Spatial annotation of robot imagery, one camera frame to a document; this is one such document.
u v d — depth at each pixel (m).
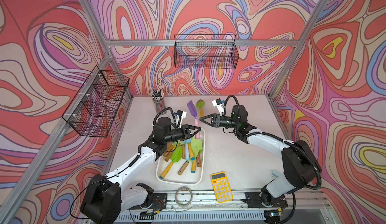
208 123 0.72
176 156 0.88
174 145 0.91
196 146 0.91
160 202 0.72
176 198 0.77
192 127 0.70
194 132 0.70
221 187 0.77
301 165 0.44
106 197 0.39
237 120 0.64
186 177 0.81
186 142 0.92
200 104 1.12
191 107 0.76
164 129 0.59
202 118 0.74
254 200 0.74
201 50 0.94
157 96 0.96
